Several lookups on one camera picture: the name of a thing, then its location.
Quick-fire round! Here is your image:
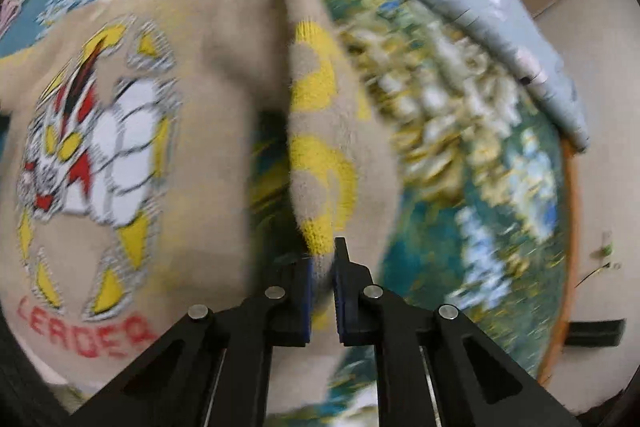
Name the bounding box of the light blue patterned quilt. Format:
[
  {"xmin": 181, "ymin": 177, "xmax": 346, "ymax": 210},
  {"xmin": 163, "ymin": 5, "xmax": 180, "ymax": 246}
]
[{"xmin": 282, "ymin": 0, "xmax": 591, "ymax": 152}]

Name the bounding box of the green floral printed blanket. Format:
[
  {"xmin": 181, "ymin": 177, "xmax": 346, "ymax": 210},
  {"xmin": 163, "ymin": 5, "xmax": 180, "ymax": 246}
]
[{"xmin": 0, "ymin": 0, "xmax": 576, "ymax": 427}]

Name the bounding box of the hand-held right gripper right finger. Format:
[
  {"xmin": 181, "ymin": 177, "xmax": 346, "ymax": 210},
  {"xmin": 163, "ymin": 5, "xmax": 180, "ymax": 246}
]
[{"xmin": 332, "ymin": 237, "xmax": 583, "ymax": 427}]

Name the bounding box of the beige printed knit sweater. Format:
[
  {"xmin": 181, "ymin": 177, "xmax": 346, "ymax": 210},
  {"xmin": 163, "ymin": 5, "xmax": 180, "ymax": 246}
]
[{"xmin": 0, "ymin": 0, "xmax": 403, "ymax": 400}]

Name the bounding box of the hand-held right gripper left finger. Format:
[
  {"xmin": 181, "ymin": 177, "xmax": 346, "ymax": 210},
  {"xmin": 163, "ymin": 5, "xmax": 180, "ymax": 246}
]
[{"xmin": 74, "ymin": 257, "xmax": 315, "ymax": 427}]

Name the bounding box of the black bar on wall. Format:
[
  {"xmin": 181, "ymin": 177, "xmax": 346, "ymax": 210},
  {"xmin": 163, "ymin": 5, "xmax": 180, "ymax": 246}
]
[{"xmin": 566, "ymin": 319, "xmax": 627, "ymax": 349}]

